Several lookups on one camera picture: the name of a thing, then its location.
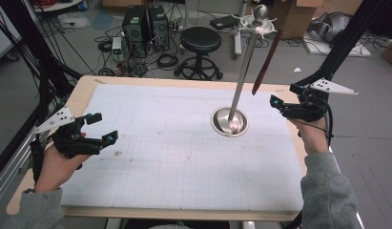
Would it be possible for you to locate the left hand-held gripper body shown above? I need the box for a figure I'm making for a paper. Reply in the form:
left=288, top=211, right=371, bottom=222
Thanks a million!
left=33, top=106, right=104, bottom=159

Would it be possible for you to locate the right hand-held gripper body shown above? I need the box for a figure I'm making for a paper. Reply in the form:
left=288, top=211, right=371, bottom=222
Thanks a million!
left=279, top=77, right=360, bottom=124

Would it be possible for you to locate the brown wooden spoon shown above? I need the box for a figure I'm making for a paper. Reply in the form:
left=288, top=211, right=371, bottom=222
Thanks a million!
left=251, top=27, right=285, bottom=96

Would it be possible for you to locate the steel utensil stand with hooks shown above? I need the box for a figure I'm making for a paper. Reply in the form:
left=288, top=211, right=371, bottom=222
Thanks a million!
left=210, top=3, right=279, bottom=138

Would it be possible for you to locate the person's right hand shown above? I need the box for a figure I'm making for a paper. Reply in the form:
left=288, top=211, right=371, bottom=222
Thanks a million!
left=286, top=115, right=331, bottom=156

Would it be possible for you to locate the person's left hand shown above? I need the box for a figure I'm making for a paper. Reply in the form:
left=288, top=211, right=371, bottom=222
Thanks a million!
left=33, top=132, right=92, bottom=194

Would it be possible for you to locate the white grid mat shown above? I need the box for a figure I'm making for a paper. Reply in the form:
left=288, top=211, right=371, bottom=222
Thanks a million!
left=60, top=83, right=306, bottom=213

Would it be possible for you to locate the white power strip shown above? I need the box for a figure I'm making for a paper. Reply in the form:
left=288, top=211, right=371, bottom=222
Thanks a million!
left=233, top=30, right=243, bottom=58

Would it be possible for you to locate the large cardboard box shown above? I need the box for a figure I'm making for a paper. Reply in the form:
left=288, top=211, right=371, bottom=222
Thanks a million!
left=276, top=0, right=325, bottom=41

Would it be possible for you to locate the grey bag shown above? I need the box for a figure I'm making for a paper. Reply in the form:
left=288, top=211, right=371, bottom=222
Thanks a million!
left=307, top=11, right=352, bottom=44

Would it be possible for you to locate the white flat board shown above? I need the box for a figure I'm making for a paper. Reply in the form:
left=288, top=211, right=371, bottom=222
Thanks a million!
left=302, top=31, right=373, bottom=58

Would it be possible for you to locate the small grey power box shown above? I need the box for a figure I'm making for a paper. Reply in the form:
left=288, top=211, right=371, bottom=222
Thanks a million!
left=111, top=36, right=123, bottom=55

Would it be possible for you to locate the black flat device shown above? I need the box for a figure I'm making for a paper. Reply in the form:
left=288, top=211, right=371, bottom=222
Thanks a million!
left=210, top=14, right=241, bottom=31

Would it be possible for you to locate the black computer tower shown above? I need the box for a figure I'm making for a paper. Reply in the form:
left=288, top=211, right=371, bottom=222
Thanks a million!
left=147, top=5, right=171, bottom=52
left=121, top=5, right=150, bottom=59

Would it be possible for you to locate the black round stool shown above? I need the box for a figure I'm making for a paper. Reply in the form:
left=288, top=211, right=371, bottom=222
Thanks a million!
left=173, top=26, right=224, bottom=81

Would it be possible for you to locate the clear plastic bag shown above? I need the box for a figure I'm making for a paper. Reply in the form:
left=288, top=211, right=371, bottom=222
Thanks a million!
left=57, top=11, right=92, bottom=31

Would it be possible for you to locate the small cardboard box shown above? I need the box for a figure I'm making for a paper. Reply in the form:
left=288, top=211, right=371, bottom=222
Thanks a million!
left=381, top=30, right=392, bottom=70

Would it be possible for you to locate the white round table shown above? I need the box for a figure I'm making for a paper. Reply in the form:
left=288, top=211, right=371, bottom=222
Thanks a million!
left=31, top=0, right=85, bottom=13

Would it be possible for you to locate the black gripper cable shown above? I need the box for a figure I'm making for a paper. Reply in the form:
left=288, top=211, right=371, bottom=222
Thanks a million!
left=293, top=98, right=335, bottom=142
left=29, top=138, right=46, bottom=185

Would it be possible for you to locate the aluminium rail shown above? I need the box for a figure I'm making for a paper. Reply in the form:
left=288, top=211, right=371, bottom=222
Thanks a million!
left=328, top=144, right=366, bottom=229
left=0, top=127, right=39, bottom=209

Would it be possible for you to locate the black frame strut with cables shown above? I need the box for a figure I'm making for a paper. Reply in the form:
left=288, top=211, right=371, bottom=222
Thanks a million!
left=0, top=0, right=84, bottom=116

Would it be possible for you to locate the coiled black cable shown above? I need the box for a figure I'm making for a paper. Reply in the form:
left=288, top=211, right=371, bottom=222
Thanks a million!
left=156, top=52, right=180, bottom=70

